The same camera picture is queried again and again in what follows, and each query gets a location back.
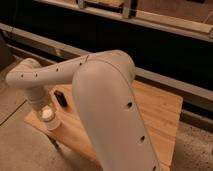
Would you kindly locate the black eraser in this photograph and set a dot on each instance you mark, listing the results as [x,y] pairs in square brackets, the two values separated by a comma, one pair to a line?
[60,98]

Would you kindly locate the wooden shelf rail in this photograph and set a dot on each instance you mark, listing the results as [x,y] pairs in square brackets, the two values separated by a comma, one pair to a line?
[177,58]

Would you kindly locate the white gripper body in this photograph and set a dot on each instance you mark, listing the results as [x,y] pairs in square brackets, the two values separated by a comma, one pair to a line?
[37,97]

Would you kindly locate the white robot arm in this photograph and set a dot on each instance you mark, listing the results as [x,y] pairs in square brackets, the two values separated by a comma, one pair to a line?
[103,95]

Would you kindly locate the wooden table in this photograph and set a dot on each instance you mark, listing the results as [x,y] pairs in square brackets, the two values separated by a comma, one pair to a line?
[160,111]

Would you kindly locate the white ceramic cup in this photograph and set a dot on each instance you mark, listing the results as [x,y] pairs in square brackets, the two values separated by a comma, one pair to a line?
[50,118]

